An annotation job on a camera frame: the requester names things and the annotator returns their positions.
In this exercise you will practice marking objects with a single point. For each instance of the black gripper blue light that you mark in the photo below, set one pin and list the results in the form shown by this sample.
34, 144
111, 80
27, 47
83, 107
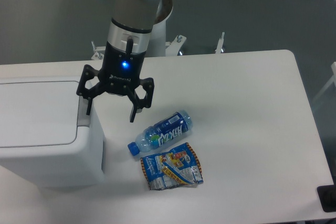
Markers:
120, 74

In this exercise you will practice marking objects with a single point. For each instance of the white trash can grey button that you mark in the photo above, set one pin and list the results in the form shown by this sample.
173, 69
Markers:
50, 136

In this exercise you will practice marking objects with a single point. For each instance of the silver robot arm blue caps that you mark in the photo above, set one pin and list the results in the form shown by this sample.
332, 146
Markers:
129, 34

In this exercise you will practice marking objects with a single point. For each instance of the blue plastic drink bottle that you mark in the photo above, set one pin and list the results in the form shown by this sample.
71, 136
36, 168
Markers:
161, 133

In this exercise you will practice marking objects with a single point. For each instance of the crumpled blue snack wrapper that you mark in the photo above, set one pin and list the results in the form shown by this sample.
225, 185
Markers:
178, 167

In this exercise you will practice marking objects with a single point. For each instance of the black clamp at table edge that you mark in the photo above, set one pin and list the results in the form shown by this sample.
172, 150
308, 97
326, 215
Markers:
327, 197

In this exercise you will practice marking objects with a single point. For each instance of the white frame at right edge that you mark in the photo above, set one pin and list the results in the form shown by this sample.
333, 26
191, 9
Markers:
326, 92

